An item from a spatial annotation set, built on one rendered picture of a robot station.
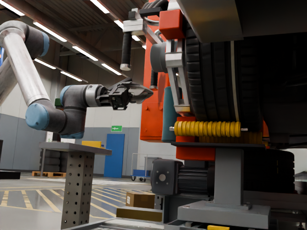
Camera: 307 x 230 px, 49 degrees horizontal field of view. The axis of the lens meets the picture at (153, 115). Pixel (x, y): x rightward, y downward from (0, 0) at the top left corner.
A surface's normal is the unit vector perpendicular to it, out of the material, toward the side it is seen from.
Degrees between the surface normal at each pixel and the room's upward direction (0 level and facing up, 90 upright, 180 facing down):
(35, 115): 92
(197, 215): 90
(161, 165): 90
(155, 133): 90
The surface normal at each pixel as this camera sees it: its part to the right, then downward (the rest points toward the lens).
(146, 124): -0.34, -0.18
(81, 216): 0.94, 0.00
